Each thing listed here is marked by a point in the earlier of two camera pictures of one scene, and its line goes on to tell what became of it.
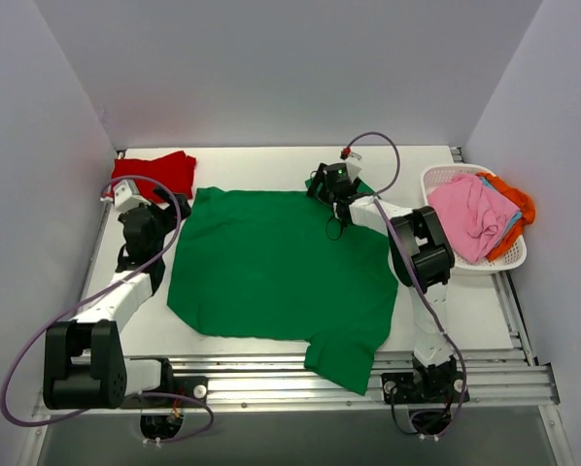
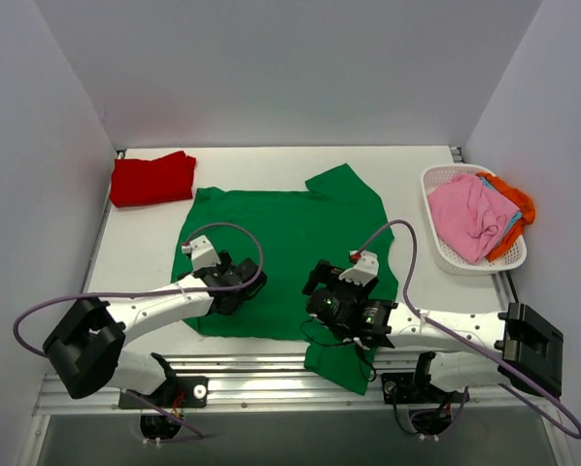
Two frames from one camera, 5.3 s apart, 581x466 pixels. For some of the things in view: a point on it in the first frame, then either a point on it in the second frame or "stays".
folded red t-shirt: (175, 171) stays
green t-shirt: (279, 264) stays
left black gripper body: (169, 202) → (247, 272)
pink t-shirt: (476, 216) stays
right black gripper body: (317, 183) → (315, 284)
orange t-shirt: (524, 201) stays
